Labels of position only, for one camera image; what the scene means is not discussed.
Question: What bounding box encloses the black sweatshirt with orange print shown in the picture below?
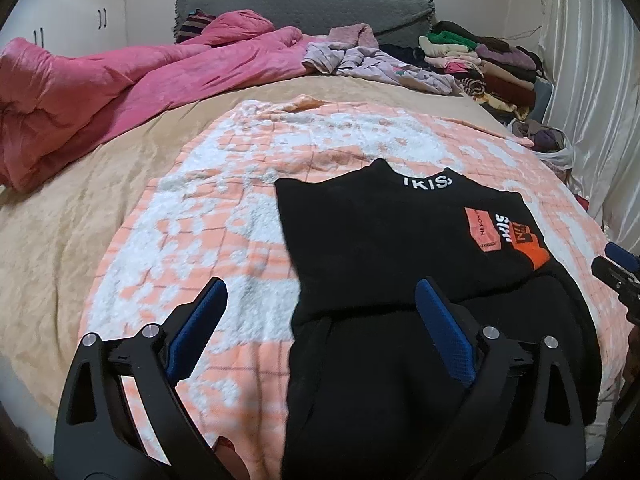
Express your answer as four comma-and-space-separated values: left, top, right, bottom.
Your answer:
276, 159, 602, 479

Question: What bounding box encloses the plastic bag with clothes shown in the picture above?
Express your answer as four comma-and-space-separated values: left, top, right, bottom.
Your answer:
508, 119, 575, 172

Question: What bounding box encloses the stack of folded clothes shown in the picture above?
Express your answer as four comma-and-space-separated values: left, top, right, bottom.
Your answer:
418, 21, 553, 125

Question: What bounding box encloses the beige bed sheet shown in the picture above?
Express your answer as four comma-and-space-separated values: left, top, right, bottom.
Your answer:
1, 76, 506, 416

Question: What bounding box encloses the pink and white fleece blanket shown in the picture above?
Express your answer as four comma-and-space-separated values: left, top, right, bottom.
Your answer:
80, 96, 630, 479

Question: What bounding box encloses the white satin curtain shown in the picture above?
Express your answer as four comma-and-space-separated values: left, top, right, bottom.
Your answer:
539, 0, 639, 252

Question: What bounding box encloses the pink quilt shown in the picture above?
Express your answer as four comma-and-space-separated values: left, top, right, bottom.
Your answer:
1, 10, 311, 193

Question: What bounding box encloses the lilac crumpled garment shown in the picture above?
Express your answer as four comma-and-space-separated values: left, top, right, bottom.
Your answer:
303, 42, 462, 96

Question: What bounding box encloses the mauve crumpled garment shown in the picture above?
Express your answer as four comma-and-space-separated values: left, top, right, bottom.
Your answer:
326, 23, 378, 50

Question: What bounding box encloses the grey headboard cover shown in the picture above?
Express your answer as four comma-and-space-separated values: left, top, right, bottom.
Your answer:
174, 0, 437, 47

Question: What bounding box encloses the striped dark pillow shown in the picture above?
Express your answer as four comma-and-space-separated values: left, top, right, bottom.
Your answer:
175, 9, 216, 44

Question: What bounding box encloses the white wardrobe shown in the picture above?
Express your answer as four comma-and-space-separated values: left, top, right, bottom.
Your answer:
1, 0, 127, 56

